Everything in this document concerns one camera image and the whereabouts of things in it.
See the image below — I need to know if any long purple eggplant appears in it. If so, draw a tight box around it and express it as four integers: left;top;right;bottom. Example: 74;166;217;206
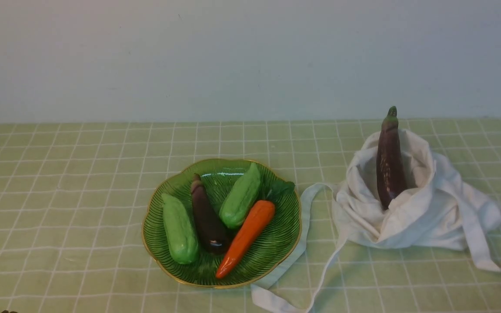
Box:
376;106;407;211

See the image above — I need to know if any white cloth bag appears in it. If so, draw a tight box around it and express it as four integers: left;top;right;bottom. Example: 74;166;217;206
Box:
251;129;501;313

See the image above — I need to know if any right green loofah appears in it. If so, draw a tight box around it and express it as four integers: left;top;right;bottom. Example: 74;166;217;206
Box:
219;163;262;230

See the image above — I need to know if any green loofah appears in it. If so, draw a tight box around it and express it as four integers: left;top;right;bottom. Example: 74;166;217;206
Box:
219;163;262;230
161;193;199;265

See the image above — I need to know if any orange carrot with leaves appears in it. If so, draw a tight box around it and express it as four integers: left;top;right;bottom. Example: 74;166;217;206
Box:
215;181;295;280

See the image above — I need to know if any dark eggplant on plate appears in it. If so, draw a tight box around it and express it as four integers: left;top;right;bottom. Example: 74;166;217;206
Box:
190;173;231;255

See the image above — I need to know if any left green loofah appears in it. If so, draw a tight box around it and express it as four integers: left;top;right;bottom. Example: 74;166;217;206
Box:
161;193;199;265

